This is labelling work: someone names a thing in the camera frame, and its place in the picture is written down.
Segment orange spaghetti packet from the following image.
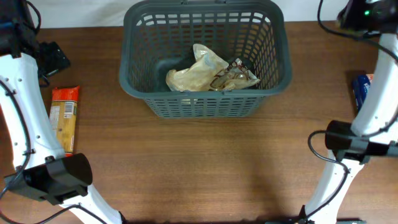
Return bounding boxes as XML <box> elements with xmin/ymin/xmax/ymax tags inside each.
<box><xmin>49</xmin><ymin>86</ymin><xmax>80</xmax><ymax>157</ymax></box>

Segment beige plastic bag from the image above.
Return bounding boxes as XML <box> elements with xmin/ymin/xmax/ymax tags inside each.
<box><xmin>165</xmin><ymin>44</ymin><xmax>229</xmax><ymax>91</ymax></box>

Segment dried mushroom bag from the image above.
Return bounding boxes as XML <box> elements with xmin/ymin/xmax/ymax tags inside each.
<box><xmin>210</xmin><ymin>58</ymin><xmax>261</xmax><ymax>91</ymax></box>

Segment tissue multipack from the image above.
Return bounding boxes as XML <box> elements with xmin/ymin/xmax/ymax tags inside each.
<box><xmin>351</xmin><ymin>74</ymin><xmax>373</xmax><ymax>112</ymax></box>

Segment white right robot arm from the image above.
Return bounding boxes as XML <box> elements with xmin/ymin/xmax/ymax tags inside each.
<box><xmin>296</xmin><ymin>0</ymin><xmax>397</xmax><ymax>223</ymax></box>

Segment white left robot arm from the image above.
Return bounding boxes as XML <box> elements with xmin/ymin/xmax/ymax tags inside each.
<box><xmin>1</xmin><ymin>1</ymin><xmax>126</xmax><ymax>223</ymax></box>

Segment grey plastic basket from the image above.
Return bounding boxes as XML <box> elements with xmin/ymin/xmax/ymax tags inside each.
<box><xmin>119</xmin><ymin>0</ymin><xmax>292</xmax><ymax>119</ymax></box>

